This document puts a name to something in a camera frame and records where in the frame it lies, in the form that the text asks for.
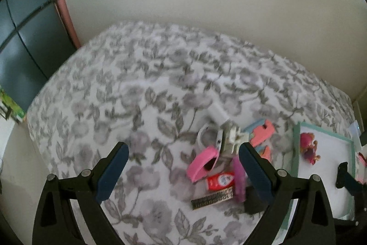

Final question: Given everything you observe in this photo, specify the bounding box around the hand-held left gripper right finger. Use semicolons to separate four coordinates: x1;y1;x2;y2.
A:
239;142;336;245

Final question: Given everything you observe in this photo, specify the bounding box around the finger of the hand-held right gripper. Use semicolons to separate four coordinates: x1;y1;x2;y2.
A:
335;162;363;200

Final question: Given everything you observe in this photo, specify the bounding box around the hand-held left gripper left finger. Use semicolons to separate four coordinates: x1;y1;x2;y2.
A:
32;142;129;245

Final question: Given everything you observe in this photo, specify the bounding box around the pink tube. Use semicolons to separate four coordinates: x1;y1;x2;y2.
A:
232;157;247;202

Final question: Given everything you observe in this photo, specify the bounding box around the blue and coral toy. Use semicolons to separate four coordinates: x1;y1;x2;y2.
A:
256;145;271;162

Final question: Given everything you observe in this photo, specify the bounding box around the white tray with teal rim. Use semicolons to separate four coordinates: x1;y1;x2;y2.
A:
279;121;357;230

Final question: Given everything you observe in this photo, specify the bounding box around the red glue bottle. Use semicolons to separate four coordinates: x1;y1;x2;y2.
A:
206;172;236;191

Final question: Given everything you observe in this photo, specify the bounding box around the coral plastic toy piece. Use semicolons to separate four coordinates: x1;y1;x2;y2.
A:
244;119;276;148

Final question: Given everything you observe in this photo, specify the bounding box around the pink dog toy figure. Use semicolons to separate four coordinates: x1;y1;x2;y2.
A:
299;132;322;166

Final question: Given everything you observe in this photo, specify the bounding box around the white plastic toy piece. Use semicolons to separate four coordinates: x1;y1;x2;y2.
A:
209;106;249;159

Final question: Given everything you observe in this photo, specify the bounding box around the white power strip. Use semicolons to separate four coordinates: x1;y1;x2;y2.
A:
348;121;362;146

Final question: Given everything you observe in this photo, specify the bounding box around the grey floral bed sheet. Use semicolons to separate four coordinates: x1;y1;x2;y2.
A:
27;20;354;245

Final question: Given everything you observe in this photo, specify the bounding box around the green printed box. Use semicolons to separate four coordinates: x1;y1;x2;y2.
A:
0;84;28;123

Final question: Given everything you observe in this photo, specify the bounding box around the pink board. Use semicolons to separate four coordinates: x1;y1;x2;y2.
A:
56;0;81;50

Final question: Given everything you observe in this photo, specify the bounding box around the dark grey wardrobe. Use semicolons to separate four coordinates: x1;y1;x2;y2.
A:
0;0;62;119

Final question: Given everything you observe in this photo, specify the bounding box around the pink plastic bracelet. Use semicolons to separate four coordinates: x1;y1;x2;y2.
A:
187;146;220;183

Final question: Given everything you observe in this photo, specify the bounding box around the white ring band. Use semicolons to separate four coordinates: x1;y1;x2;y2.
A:
197;123;221;148

